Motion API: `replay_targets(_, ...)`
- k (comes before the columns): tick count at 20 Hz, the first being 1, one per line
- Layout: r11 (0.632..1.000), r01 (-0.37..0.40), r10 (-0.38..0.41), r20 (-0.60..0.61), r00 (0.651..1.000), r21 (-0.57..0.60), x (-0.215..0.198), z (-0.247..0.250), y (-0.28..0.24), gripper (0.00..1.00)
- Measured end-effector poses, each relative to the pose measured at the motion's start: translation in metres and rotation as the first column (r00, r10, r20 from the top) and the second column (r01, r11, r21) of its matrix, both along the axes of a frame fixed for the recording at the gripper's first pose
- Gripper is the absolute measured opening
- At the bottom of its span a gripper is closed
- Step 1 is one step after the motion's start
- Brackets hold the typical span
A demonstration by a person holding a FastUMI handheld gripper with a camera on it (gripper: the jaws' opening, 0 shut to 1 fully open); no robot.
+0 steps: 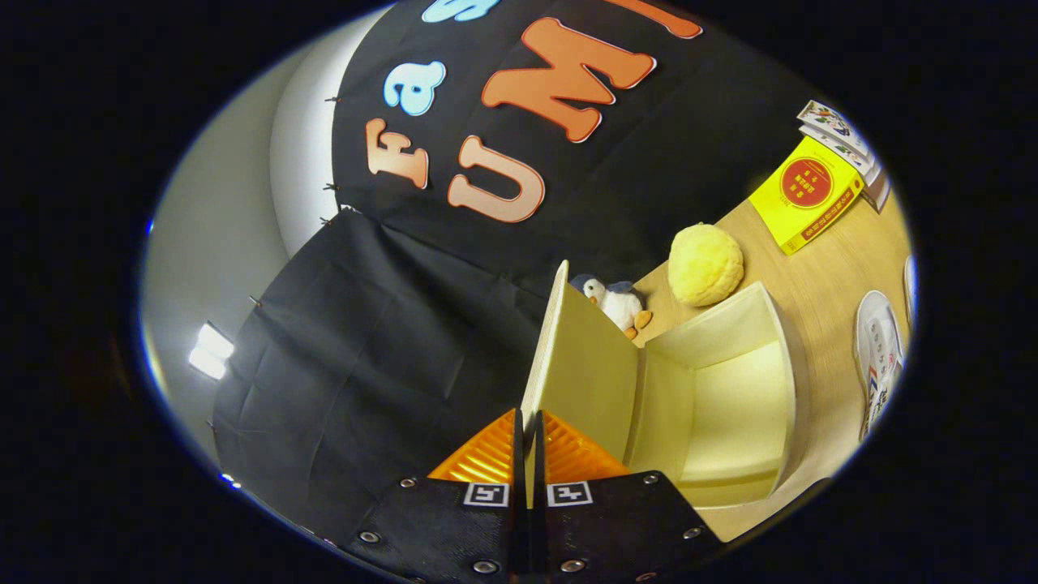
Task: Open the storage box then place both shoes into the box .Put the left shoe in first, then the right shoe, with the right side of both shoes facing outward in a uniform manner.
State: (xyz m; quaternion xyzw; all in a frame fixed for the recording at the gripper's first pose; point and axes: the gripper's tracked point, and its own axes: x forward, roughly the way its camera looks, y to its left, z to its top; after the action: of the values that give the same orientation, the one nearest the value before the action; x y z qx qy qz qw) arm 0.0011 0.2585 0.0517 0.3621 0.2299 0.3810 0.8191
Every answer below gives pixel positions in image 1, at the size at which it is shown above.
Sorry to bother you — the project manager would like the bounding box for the ceiling light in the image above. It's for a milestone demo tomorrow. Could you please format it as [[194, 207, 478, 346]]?
[[188, 322, 236, 380]]

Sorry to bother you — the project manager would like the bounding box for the yellow book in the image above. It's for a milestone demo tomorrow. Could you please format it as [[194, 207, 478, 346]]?
[[748, 135, 865, 256]]

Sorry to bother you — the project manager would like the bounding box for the yellow round plush toy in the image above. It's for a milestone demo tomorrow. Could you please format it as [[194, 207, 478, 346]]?
[[667, 224, 744, 307]]

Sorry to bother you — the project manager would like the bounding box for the white paperback book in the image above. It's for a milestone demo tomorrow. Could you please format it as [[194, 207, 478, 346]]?
[[815, 128, 883, 183], [797, 100, 873, 159], [861, 166, 891, 213]]

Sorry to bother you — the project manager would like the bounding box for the penguin plush toy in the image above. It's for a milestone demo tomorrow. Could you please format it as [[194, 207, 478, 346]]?
[[570, 274, 653, 340]]

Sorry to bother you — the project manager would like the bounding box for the black backdrop cloth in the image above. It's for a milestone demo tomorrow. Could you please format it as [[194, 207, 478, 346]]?
[[212, 0, 820, 552]]

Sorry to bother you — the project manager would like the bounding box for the beige fabric storage box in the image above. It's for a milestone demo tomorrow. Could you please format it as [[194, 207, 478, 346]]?
[[519, 260, 800, 510]]

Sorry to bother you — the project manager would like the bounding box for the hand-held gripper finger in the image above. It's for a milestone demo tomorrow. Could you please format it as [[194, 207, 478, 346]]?
[[341, 408, 528, 584], [531, 410, 727, 584]]

